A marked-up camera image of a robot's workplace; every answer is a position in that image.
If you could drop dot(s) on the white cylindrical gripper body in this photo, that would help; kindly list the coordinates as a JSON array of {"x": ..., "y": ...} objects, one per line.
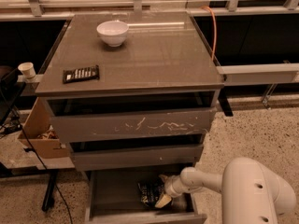
[{"x": 171, "y": 186}]

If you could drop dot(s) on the blue chip bag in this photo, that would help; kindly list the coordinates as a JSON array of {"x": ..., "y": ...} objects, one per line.
[{"x": 150, "y": 192}]

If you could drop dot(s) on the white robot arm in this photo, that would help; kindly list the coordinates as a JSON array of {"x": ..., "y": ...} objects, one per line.
[{"x": 250, "y": 192}]

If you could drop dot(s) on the grey middle drawer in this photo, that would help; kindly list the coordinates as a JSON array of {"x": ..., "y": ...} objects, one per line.
[{"x": 136, "y": 157}]

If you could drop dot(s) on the grey open bottom drawer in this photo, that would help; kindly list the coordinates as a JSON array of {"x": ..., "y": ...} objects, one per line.
[{"x": 115, "y": 198}]

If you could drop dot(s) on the grey drawer cabinet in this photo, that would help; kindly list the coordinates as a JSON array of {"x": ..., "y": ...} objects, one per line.
[{"x": 164, "y": 64}]

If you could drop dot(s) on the grey top drawer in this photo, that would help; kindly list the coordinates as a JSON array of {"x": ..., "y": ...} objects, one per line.
[{"x": 113, "y": 126}]

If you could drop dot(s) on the black stand leg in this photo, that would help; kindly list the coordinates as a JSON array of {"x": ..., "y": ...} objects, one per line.
[{"x": 49, "y": 201}]

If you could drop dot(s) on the dark chocolate bar wrapper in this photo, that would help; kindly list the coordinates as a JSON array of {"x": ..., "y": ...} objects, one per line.
[{"x": 81, "y": 74}]

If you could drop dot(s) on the brown cardboard box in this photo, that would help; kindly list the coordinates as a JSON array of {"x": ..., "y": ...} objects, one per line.
[{"x": 38, "y": 133}]

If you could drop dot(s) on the white ceramic bowl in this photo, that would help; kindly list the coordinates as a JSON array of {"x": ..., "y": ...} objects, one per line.
[{"x": 113, "y": 33}]

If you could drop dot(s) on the white paper cup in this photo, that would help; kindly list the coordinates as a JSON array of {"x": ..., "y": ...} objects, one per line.
[{"x": 27, "y": 69}]

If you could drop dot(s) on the metal horizontal rail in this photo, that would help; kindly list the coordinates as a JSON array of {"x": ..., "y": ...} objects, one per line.
[{"x": 258, "y": 74}]

